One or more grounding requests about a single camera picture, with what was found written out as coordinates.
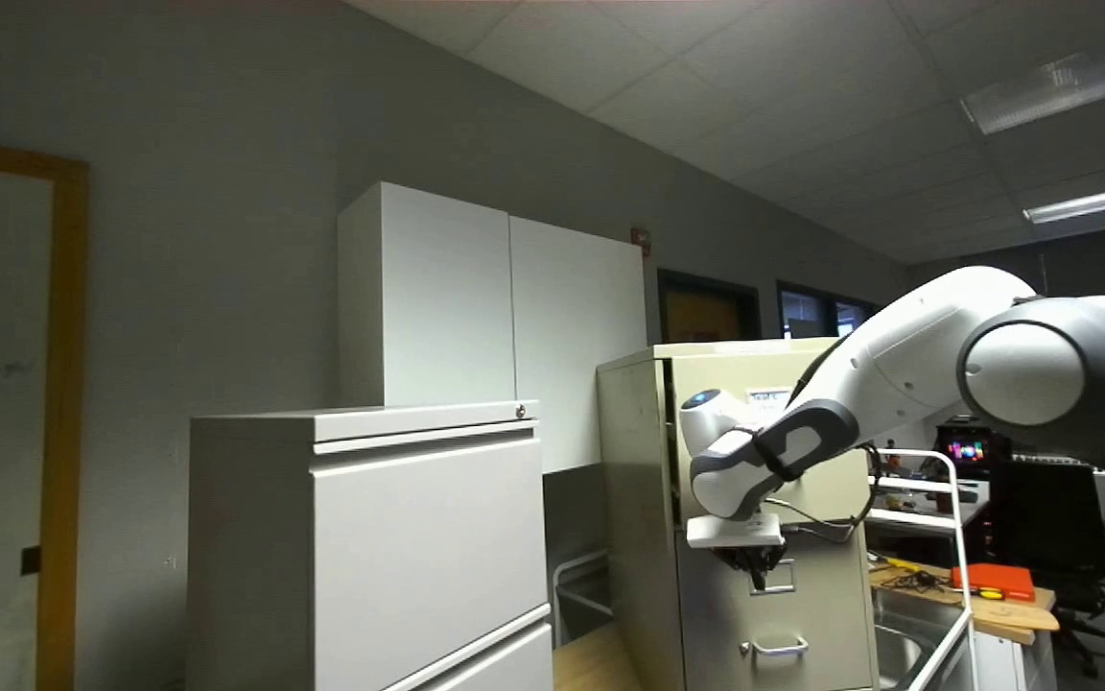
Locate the white metal cart frame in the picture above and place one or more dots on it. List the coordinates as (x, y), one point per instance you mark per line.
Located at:
(918, 590)

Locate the orange tool case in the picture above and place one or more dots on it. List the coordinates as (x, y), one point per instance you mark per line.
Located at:
(1001, 581)

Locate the computer monitor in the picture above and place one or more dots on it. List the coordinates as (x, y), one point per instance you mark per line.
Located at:
(973, 452)

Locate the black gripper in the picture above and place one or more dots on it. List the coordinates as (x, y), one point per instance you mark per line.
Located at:
(754, 561)

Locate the wood framed whiteboard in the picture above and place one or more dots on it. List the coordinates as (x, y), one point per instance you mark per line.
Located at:
(43, 252)

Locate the beige top file drawer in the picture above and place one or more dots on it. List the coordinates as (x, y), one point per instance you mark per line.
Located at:
(649, 480)

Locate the black office chair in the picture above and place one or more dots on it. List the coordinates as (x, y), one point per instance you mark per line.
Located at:
(1052, 528)

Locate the ceiling light fixture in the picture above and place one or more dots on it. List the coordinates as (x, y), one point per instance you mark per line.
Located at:
(1047, 91)

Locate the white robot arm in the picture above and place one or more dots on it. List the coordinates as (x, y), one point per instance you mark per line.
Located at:
(1024, 368)

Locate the white wall cabinet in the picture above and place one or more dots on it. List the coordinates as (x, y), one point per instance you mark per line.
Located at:
(445, 302)

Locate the beige file cabinet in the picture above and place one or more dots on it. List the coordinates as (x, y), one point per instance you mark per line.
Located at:
(771, 604)

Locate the grey lateral file cabinet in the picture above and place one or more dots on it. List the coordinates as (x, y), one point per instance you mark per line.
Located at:
(368, 551)

